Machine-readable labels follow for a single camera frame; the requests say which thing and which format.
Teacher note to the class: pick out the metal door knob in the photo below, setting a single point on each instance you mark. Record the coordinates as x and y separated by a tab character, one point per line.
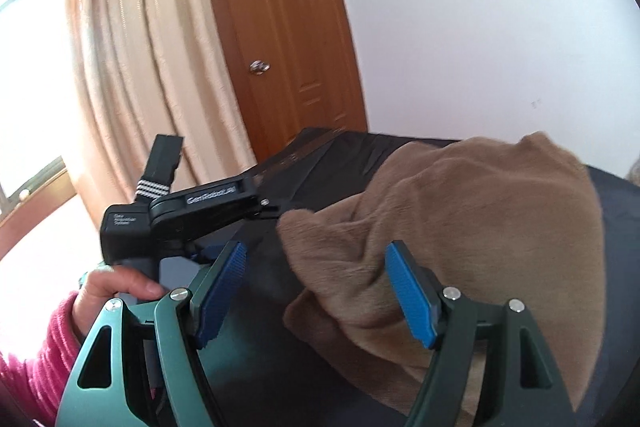
260	67

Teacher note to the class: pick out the beige curtain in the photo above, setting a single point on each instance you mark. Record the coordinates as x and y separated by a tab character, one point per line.
135	57

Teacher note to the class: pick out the window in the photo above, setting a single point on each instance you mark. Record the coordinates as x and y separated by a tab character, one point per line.
25	97

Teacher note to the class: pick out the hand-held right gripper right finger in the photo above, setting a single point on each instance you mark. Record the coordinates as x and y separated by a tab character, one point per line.
412	297

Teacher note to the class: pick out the wooden door with knob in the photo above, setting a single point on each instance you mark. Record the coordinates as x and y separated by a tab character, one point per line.
290	17

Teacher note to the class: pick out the brown fleece garment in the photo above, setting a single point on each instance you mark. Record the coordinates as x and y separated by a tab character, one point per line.
475	217

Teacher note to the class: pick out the person's left hand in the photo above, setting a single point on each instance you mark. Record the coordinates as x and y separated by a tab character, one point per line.
110	284

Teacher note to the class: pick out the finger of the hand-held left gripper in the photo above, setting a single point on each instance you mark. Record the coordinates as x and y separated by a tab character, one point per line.
205	254

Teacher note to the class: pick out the dark bed sheet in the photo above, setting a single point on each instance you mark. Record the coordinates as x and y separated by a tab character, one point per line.
340	167

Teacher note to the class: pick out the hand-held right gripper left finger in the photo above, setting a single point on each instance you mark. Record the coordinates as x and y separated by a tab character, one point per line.
222	292

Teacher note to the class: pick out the person's left forearm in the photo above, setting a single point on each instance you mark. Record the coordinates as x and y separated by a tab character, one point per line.
35	367

